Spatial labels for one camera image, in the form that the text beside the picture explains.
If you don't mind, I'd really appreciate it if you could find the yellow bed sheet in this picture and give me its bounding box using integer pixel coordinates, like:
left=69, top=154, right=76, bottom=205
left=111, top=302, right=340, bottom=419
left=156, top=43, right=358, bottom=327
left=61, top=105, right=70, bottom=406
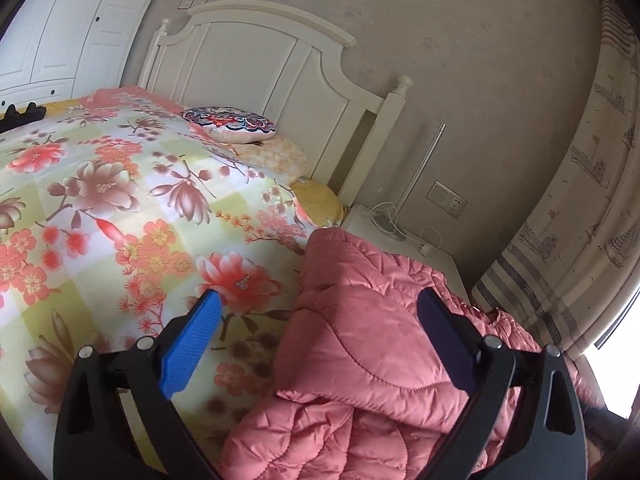
left=40, top=97, right=348, bottom=228

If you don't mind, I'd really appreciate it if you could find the window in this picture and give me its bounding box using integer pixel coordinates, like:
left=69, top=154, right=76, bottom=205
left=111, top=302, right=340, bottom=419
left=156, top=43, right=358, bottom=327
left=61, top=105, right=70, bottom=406
left=580, top=280, right=640, bottom=421

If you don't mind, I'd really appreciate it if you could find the white cable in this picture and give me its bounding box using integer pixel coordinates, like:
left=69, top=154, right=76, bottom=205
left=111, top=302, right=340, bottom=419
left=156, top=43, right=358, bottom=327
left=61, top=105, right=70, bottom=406
left=365, top=202, right=443, bottom=256

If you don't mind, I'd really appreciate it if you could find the white wooden headboard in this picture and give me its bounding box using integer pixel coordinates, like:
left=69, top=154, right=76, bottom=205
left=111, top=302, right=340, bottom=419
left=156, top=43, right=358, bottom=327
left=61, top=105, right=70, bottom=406
left=137, top=0, right=413, bottom=211

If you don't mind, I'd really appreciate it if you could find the pink quilted jacket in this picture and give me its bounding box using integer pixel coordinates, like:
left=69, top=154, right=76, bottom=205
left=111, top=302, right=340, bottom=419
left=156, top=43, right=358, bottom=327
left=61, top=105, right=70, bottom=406
left=220, top=227, right=601, bottom=480

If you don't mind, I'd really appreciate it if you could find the wall socket panel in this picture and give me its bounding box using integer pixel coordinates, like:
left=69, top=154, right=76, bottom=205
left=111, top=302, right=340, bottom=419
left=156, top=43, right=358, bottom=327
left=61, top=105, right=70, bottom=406
left=426, top=180, right=468, bottom=218

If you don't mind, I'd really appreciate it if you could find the floral bedspread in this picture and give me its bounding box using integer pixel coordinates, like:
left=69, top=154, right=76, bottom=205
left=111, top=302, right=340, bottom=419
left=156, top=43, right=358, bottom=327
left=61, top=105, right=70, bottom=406
left=0, top=86, right=321, bottom=480

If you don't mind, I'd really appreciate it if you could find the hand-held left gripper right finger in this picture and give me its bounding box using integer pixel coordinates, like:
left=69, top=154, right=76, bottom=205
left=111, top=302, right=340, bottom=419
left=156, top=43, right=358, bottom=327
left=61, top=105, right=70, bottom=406
left=416, top=287, right=588, bottom=480

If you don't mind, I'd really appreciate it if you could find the peach patterned pillow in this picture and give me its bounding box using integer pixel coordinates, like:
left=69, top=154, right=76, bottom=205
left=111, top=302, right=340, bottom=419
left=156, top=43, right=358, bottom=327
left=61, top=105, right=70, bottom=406
left=235, top=135, right=311, bottom=181

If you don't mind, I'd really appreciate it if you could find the round embroidered cushion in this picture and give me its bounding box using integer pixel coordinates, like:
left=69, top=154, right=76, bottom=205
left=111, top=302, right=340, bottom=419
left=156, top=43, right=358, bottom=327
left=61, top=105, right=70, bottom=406
left=180, top=106, right=277, bottom=143

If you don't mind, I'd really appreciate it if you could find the black plastic object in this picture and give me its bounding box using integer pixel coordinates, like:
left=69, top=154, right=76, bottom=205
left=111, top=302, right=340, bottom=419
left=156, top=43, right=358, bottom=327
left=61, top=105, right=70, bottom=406
left=0, top=101, right=48, bottom=133

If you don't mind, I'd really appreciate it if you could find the white nightstand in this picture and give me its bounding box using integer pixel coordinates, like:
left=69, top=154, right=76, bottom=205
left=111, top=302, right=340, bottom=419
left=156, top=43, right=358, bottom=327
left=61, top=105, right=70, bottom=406
left=340, top=204, right=473, bottom=306

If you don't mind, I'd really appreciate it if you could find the white wardrobe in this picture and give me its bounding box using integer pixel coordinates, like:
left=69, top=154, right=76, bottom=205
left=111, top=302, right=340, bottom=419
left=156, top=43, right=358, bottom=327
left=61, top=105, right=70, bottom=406
left=0, top=0, right=176, bottom=106

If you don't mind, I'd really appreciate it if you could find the printed striped curtain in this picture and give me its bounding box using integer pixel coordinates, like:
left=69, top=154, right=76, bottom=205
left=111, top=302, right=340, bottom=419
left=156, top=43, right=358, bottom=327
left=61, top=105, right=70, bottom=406
left=472, top=0, right=640, bottom=361

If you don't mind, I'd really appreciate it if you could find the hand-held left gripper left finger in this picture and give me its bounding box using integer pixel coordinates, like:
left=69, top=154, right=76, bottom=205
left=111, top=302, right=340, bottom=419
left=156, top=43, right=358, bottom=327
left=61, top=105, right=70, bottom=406
left=52, top=289, right=223, bottom=480

